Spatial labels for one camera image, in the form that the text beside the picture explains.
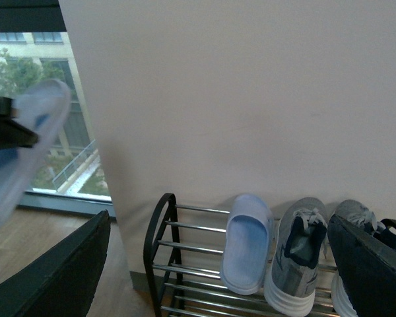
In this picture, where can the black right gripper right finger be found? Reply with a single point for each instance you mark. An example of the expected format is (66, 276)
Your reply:
(365, 284)

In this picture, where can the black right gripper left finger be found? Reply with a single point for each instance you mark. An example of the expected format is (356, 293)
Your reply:
(63, 281)

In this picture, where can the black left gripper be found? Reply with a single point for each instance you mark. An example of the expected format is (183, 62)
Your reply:
(13, 134)

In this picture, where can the light blue slide sandal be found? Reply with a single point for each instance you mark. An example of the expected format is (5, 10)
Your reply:
(29, 125)
(249, 234)

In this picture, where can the grey knit sneaker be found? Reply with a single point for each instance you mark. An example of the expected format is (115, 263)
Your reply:
(290, 281)
(359, 215)

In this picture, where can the black metal shoe rack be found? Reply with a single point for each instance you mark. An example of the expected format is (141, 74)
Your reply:
(182, 256)

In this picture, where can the dark window frame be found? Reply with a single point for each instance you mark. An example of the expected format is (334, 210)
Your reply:
(43, 16)

